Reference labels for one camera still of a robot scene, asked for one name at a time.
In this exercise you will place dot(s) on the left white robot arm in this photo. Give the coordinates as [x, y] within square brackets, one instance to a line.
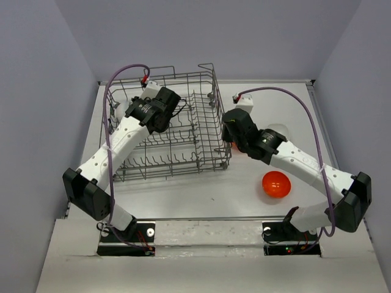
[86, 186]

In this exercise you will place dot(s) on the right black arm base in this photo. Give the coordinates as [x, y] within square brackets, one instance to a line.
[282, 239]

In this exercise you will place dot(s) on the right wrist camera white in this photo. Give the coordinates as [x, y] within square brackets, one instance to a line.
[244, 102]

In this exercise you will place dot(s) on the grey wire dish rack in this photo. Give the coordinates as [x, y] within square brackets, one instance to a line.
[193, 141]

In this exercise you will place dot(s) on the orange bowl right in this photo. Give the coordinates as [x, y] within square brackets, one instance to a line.
[276, 184]

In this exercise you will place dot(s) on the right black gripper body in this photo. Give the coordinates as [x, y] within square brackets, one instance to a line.
[228, 138]

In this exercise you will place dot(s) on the white square dish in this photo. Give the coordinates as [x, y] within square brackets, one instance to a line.
[281, 129]

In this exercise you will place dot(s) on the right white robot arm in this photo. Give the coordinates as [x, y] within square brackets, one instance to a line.
[347, 196]

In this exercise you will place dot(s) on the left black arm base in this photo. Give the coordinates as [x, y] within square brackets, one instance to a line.
[139, 244]

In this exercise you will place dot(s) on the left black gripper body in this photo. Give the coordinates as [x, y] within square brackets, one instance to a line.
[167, 124]

